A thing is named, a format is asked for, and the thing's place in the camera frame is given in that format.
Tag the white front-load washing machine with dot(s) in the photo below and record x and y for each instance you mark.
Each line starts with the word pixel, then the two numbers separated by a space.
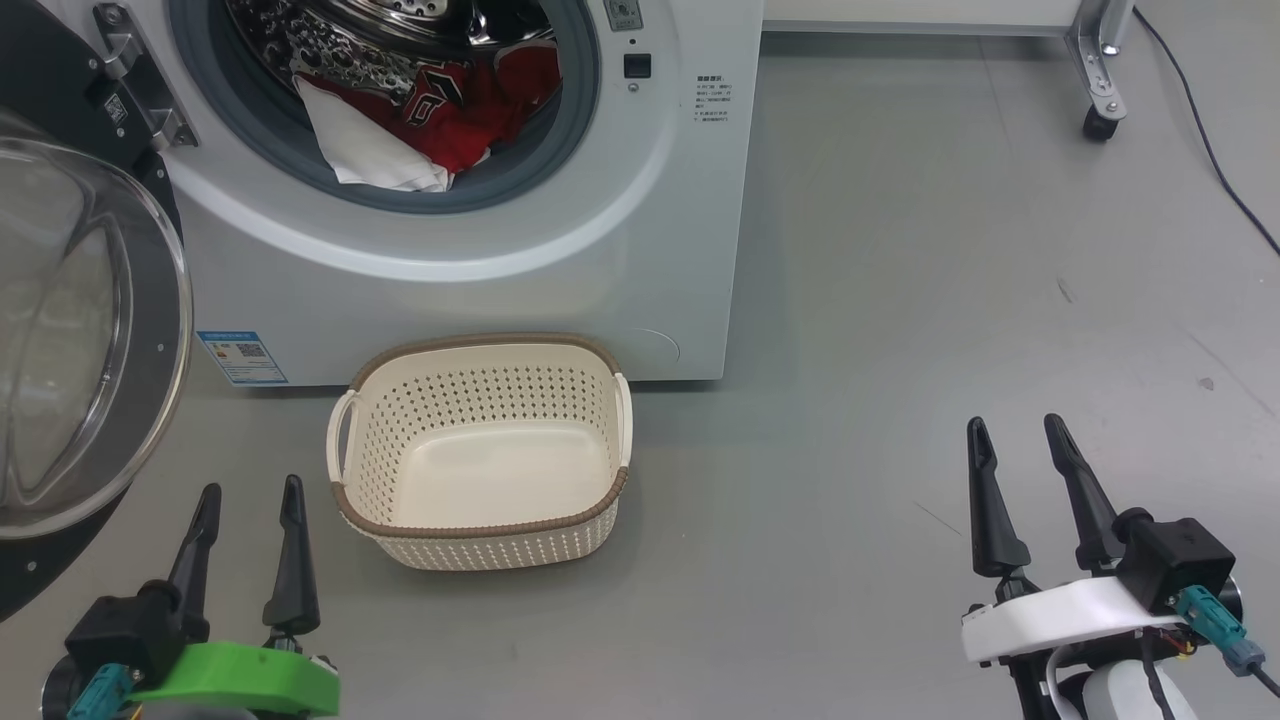
pixel 450 300

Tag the small text label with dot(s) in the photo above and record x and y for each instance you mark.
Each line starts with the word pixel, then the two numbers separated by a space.
pixel 713 98

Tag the blue energy label sticker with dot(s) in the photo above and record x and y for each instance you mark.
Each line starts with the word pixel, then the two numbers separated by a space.
pixel 243 358

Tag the white garment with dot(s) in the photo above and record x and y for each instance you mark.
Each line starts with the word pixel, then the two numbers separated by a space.
pixel 365 150

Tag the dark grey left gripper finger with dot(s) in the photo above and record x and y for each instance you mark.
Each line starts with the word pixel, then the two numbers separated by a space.
pixel 292 580
pixel 195 560

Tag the cream perforated laundry basket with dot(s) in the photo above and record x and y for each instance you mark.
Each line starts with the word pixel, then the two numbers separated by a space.
pixel 500 470

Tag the steel washer drum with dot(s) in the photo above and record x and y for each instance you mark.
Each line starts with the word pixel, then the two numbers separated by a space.
pixel 340 40

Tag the red and white jersey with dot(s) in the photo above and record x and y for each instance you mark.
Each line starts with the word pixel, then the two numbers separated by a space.
pixel 470 110

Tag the round black glass washer door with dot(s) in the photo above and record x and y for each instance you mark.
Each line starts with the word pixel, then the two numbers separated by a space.
pixel 60 330

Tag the grey rubber door seal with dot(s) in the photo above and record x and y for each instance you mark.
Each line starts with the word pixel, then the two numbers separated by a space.
pixel 580 90

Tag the white partition panel on casters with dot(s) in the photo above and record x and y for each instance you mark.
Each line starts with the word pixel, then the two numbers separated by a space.
pixel 1098 50

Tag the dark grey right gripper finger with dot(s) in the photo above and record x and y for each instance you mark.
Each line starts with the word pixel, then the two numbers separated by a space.
pixel 1090 510
pixel 995 520

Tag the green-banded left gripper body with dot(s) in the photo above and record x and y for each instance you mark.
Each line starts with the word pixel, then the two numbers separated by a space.
pixel 250 680

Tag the black door latch socket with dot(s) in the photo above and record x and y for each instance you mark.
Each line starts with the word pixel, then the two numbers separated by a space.
pixel 637 66

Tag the grey warning label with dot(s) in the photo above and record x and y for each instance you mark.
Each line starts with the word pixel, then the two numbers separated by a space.
pixel 623 14

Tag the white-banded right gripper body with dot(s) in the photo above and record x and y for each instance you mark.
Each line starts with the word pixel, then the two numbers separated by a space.
pixel 1050 615

